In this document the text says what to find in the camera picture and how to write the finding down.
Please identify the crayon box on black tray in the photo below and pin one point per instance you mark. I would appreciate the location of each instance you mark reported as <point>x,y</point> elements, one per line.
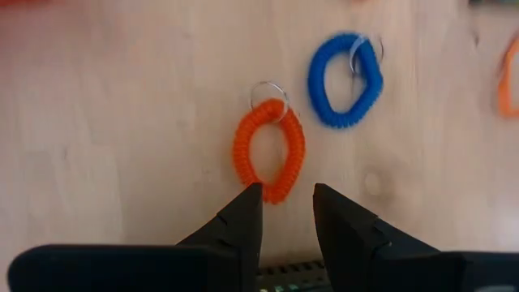
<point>292,269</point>

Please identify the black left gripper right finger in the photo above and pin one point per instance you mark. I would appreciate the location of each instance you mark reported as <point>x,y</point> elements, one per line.
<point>385,267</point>

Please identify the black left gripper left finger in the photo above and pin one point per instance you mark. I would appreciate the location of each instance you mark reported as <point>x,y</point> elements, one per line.
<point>142,267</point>

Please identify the orange rubber band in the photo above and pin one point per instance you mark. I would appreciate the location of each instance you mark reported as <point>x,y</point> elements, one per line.
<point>503,97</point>

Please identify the black silicone wristband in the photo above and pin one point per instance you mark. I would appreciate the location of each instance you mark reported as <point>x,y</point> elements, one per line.
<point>494,2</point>

